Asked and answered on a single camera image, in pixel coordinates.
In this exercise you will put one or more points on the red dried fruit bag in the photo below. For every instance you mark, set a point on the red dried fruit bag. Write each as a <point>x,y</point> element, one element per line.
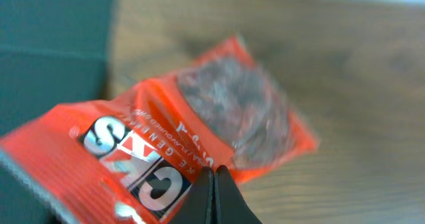
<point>135,158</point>

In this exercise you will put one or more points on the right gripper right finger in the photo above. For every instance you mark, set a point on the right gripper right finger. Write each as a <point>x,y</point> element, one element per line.
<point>230,206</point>

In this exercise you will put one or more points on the dark green gift box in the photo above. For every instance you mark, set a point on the dark green gift box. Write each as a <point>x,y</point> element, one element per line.
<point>54,56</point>

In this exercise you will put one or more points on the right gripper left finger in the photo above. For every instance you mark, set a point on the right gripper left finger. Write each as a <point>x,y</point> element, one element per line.
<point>198,205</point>

